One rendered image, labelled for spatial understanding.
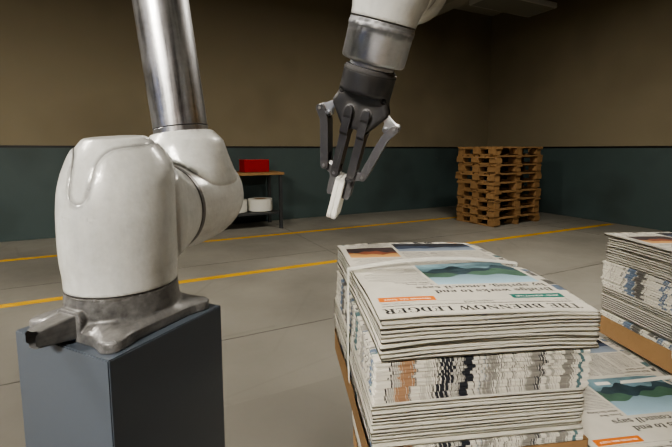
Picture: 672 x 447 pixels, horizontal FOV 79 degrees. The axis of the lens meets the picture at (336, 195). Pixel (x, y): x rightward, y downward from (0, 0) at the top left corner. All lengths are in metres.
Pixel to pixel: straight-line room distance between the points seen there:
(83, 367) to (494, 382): 0.52
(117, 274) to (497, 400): 0.52
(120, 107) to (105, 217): 6.39
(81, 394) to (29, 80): 6.58
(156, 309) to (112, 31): 6.62
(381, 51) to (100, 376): 0.53
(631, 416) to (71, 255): 0.87
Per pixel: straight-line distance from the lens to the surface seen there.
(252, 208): 6.67
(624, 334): 1.11
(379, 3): 0.55
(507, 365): 0.59
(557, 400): 0.66
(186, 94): 0.82
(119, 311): 0.64
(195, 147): 0.78
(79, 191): 0.63
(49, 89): 7.06
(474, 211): 7.32
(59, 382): 0.70
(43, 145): 7.03
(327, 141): 0.62
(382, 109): 0.59
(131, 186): 0.61
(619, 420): 0.86
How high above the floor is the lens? 1.25
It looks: 6 degrees down
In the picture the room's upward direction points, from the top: straight up
